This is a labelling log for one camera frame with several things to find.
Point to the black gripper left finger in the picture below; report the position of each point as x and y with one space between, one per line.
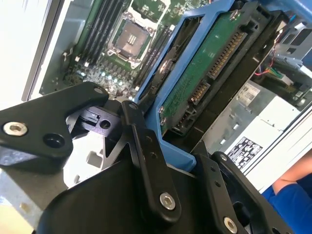
36 122

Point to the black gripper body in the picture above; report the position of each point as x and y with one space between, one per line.
102 204

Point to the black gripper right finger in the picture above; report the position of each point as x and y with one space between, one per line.
226 195

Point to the hard disk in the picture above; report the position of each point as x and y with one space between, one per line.
200 68

